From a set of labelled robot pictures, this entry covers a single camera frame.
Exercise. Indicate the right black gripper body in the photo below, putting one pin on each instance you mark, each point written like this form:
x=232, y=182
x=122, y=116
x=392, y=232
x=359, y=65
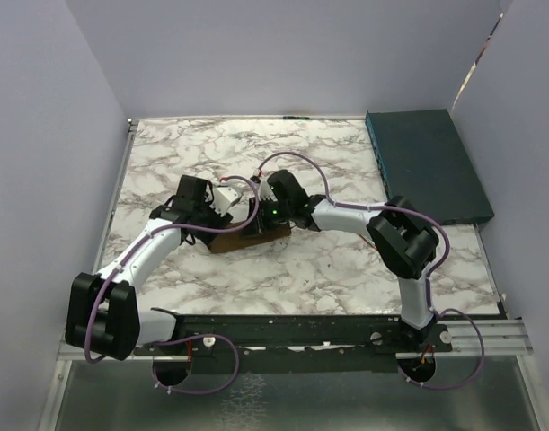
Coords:
x=272, y=213

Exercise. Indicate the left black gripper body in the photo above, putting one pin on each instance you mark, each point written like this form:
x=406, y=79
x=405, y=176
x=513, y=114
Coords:
x=210, y=217

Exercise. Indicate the brown cloth napkin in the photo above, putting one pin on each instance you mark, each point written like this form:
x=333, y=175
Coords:
x=239, y=240

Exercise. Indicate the copper iridescent fork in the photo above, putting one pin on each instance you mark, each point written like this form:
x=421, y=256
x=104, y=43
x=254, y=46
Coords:
x=370, y=243

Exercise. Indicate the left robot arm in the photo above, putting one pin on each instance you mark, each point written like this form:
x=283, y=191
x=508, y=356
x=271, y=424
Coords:
x=114, y=287

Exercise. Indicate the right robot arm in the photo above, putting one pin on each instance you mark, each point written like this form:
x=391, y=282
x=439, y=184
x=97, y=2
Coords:
x=406, y=243

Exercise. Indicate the dark teal flat box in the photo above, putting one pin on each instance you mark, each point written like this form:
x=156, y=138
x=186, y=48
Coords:
x=421, y=157

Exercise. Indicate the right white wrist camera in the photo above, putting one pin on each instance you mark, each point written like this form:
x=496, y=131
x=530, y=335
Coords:
x=265, y=192

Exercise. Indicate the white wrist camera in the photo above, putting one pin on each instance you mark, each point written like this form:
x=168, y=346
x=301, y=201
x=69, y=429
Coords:
x=223, y=198
x=265, y=192

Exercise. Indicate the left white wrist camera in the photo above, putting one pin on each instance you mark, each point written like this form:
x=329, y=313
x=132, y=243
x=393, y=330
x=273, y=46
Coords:
x=223, y=198

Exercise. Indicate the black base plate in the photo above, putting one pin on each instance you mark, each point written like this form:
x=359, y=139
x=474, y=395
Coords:
x=119, y=336

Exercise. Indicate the aluminium rail frame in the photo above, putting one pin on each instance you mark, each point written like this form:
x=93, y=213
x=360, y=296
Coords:
x=461, y=337

